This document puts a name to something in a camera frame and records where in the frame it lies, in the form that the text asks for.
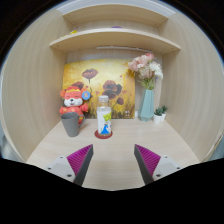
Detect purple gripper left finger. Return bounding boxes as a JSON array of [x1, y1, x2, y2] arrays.
[[67, 144, 93, 186]]

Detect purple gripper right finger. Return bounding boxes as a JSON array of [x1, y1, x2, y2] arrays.
[[134, 145, 161, 185]]

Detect clear plastic water bottle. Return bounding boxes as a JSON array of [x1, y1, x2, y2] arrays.
[[97, 95, 112, 136]]

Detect red round coaster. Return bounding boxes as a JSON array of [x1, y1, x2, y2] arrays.
[[94, 130, 113, 139]]

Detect grey mug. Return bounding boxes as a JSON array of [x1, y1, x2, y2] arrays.
[[61, 112, 85, 137]]

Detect small potted succulent plant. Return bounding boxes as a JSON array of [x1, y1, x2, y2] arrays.
[[153, 105, 168, 124]]

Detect teal ribbed vase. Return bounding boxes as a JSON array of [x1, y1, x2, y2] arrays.
[[138, 90, 154, 122]]

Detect red fox plush toy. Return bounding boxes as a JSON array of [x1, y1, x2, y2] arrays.
[[59, 86, 91, 124]]

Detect yellow poppy flower painting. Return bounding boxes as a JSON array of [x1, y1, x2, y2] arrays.
[[62, 59, 135, 119]]

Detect pink white flower bouquet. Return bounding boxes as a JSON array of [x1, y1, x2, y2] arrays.
[[128, 53, 163, 90]]

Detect light wooden shelf unit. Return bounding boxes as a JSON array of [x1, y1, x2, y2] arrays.
[[0, 0, 224, 190]]

